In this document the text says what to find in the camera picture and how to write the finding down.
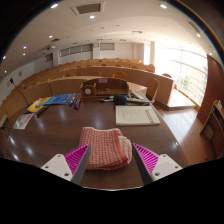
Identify ceiling air vent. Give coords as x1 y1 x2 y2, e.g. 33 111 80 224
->
70 1 105 16

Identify black whiteboard eraser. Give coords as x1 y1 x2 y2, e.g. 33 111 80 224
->
34 105 50 118

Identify red white checked towel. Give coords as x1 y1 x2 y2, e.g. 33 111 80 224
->
78 126 133 171

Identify white leaflet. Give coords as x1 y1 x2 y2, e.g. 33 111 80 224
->
13 112 35 130

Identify white book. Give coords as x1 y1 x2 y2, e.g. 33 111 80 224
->
115 105 161 127

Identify wooden chair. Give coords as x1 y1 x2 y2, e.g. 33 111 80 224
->
145 78 160 104

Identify black silver pen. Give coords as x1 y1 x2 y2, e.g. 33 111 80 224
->
98 96 115 103

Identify rows of wooden auditorium desks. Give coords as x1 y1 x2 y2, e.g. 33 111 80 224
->
0 58 174 124

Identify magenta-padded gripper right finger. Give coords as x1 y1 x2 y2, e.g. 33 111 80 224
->
131 143 183 187

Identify black microphone with blue ring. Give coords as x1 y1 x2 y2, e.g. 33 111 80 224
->
113 94 151 107

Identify black gooseneck microphone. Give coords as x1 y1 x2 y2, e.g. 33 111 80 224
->
9 77 32 107

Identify stack of papers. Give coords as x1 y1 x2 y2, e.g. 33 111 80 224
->
128 90 148 101

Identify wooden shelf unit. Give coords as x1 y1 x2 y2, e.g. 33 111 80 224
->
199 99 224 159

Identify wooden desk organizer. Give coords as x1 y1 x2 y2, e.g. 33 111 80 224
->
80 77 130 100

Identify ceiling lights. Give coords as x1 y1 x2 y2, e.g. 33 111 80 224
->
1 3 214 73

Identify yellow book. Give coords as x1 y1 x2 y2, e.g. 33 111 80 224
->
26 97 52 114

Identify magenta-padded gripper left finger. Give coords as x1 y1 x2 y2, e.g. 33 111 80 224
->
39 142 92 186

